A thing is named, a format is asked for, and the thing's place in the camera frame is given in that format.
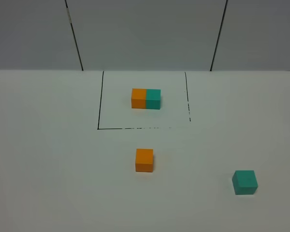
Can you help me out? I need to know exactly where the template orange cube block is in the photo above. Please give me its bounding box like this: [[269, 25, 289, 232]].
[[131, 88, 147, 109]]

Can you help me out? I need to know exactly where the template teal cube block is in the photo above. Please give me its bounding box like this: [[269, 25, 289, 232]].
[[146, 89, 161, 110]]

